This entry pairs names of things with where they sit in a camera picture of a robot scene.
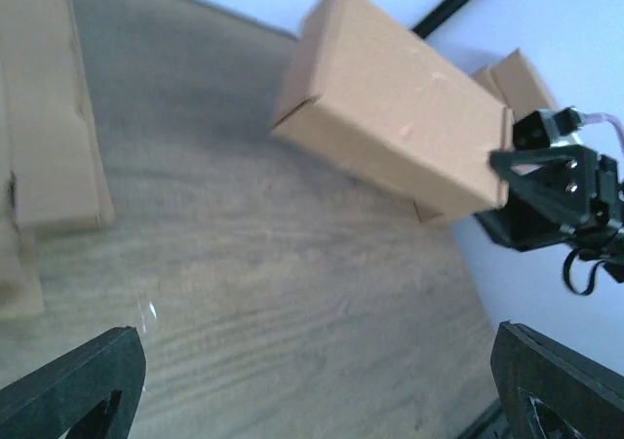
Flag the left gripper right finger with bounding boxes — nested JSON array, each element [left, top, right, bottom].
[[490, 322, 623, 438]]

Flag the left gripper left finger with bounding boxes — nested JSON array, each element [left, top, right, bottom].
[[1, 327, 146, 438]]

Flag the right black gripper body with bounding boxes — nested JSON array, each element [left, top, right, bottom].
[[580, 155, 623, 283]]

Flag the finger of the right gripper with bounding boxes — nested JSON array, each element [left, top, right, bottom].
[[475, 199, 585, 253], [489, 144, 599, 228]]

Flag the stack of flat cardboard sheets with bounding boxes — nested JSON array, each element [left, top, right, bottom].
[[1, 0, 114, 320]]

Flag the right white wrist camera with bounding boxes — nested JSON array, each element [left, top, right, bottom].
[[513, 107, 584, 150]]

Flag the black aluminium frame rail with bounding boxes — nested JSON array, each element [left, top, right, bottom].
[[457, 399, 512, 439]]

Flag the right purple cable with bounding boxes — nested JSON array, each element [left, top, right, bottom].
[[582, 111, 624, 157]]

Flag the right black frame post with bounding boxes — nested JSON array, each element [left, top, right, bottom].
[[410, 0, 470, 39]]

